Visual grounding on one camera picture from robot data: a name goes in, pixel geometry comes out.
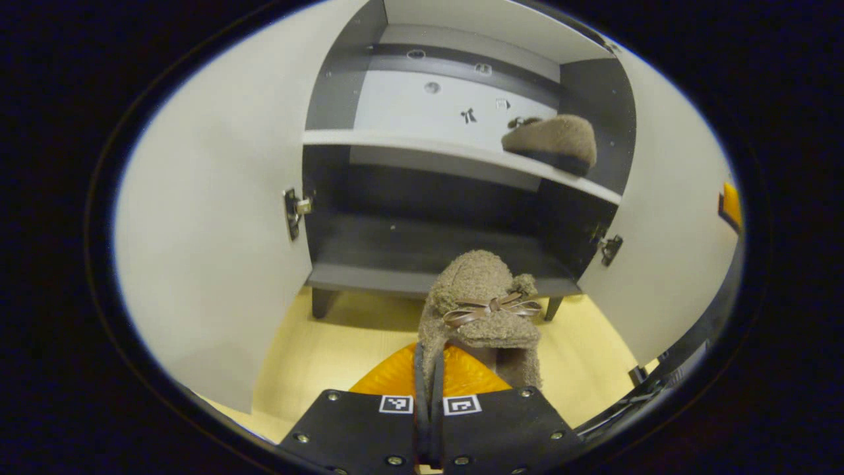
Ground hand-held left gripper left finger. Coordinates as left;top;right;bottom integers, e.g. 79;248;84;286
277;341;429;475

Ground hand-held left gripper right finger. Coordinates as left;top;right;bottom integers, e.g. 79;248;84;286
429;343;586;475

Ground white shoe cabinet door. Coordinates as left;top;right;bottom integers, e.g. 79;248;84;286
113;0;370;415
577;46;739;367

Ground brown fuzzy shoe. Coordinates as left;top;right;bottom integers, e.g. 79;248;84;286
501;114;598;177
417;249;543;396

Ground white shoe cabinet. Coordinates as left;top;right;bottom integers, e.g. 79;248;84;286
302;0;637;321

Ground metal door hinge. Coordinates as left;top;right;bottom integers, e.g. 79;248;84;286
283;187;313;242
593;227;624;269

